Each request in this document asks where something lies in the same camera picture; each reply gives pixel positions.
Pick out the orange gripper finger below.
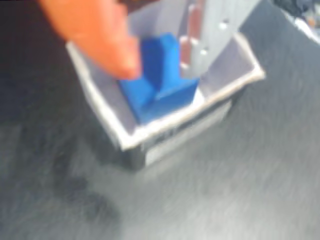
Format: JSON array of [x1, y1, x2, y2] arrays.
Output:
[[39, 0, 141, 81]]

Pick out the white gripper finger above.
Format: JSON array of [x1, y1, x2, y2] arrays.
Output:
[[178, 0, 261, 79]]

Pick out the blue cube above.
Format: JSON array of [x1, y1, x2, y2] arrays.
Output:
[[118, 32, 200, 125]]

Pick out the white cardboard box black label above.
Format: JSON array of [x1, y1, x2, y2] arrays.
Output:
[[65, 0, 267, 172]]

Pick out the dark grey felt mat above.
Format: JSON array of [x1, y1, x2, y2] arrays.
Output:
[[0, 0, 320, 240]]

